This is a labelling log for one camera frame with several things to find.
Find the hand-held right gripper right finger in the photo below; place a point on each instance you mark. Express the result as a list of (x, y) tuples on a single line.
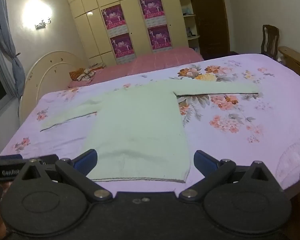
[(204, 162)]

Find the small blue shelf ornament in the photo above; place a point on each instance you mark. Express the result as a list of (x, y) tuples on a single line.
[(187, 10)]

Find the magenta calendar wall poster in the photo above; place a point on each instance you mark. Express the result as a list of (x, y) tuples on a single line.
[(150, 7), (159, 37), (113, 17), (121, 45)]

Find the orange patterned cloth bundle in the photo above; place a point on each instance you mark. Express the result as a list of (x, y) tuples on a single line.
[(81, 75)]

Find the dark wooden door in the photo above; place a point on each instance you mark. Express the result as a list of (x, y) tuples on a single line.
[(210, 17)]

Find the cream corner shelf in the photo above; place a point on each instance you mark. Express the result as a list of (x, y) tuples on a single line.
[(190, 16)]

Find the small dark shelf item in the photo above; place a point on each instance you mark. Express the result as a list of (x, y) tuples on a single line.
[(190, 32)]

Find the wall lamp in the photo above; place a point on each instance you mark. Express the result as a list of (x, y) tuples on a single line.
[(43, 23)]

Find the dark wooden chair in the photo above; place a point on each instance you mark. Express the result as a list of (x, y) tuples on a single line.
[(270, 40)]

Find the wooden bed frame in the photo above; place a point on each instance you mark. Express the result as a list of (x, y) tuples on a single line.
[(295, 57)]

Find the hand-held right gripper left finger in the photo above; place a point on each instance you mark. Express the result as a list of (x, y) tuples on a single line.
[(86, 162)]

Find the purple floral bed sheet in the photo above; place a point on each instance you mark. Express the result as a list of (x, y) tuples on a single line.
[(240, 142)]

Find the light green knit sweater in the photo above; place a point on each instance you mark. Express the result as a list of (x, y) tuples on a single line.
[(137, 130)]

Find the pink striped bed cover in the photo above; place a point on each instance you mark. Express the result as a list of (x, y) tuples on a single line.
[(152, 60)]

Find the cream yellow wardrobe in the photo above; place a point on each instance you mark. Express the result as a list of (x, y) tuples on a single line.
[(90, 30)]

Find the cream arched headboard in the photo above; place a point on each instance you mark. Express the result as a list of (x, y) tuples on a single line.
[(42, 80)]

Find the grey blue curtain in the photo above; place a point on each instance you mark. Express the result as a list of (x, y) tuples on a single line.
[(5, 30)]

